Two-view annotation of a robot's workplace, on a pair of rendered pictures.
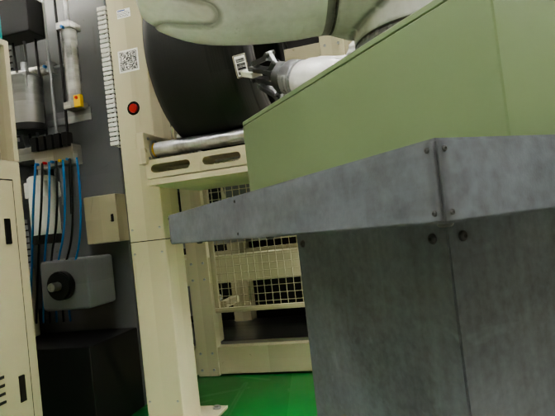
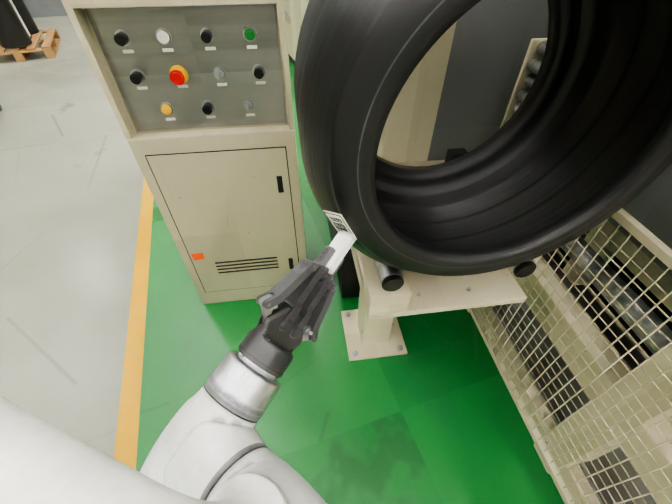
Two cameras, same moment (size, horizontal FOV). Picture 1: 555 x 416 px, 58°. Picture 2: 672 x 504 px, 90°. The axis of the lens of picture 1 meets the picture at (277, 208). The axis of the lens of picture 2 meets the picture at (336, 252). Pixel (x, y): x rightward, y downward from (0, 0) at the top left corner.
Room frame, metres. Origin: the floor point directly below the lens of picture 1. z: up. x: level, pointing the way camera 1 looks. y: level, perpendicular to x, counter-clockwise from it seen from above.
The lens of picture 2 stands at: (1.19, -0.32, 1.42)
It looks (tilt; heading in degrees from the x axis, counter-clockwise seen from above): 45 degrees down; 67
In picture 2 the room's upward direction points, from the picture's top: straight up
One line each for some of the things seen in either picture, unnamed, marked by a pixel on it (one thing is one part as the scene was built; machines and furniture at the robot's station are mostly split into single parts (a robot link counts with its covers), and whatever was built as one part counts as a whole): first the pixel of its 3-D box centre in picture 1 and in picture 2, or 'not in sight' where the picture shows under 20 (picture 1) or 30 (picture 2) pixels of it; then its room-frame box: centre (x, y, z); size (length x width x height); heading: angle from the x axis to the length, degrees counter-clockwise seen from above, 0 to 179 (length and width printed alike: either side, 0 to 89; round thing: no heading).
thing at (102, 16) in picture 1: (113, 77); not in sight; (1.68, 0.51, 1.19); 0.05 x 0.04 x 0.48; 165
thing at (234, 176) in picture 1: (223, 177); (423, 251); (1.64, 0.17, 0.80); 0.37 x 0.36 x 0.02; 165
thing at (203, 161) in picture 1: (205, 163); (372, 246); (1.50, 0.20, 0.84); 0.36 x 0.09 x 0.06; 75
